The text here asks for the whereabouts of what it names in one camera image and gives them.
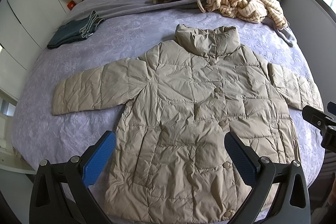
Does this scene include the beige quilted puffer jacket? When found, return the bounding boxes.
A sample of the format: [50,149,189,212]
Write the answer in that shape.
[52,24,323,223]

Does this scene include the grey sock garment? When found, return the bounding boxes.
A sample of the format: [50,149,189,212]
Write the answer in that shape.
[274,26,297,47]

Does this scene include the dark teal folded jeans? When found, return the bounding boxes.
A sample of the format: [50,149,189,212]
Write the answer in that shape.
[47,10,105,50]

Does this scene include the lavender embossed bed cover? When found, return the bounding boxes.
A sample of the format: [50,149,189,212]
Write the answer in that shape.
[10,0,329,224]

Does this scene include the white wardrobe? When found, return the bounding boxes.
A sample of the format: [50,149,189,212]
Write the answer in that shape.
[1,0,69,100]

